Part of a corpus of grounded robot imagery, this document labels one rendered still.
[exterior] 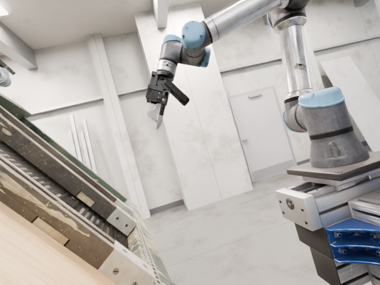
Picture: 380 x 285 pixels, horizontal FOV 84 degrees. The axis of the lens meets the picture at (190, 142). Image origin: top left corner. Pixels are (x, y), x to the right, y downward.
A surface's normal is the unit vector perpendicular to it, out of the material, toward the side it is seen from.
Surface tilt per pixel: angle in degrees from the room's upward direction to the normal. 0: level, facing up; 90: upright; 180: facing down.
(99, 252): 90
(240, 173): 90
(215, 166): 90
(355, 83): 74
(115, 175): 90
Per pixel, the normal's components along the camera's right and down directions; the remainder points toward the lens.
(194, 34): -0.07, -0.01
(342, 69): 0.07, -0.32
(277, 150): 0.15, -0.07
